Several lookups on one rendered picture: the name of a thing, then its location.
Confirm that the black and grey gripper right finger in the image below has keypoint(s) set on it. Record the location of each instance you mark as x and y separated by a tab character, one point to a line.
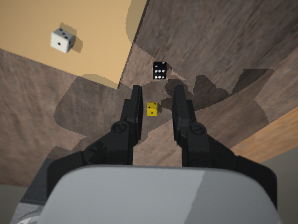
203	151

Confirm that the tan square mat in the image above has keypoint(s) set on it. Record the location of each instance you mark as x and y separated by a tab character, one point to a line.
103	31

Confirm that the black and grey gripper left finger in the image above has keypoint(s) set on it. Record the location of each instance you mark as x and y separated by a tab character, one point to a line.
114	148

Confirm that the black die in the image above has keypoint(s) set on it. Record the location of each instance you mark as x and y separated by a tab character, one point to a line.
159	70

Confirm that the yellow die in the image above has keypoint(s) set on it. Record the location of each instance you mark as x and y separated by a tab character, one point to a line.
152	109

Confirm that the white die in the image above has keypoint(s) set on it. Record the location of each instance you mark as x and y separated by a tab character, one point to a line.
62	40

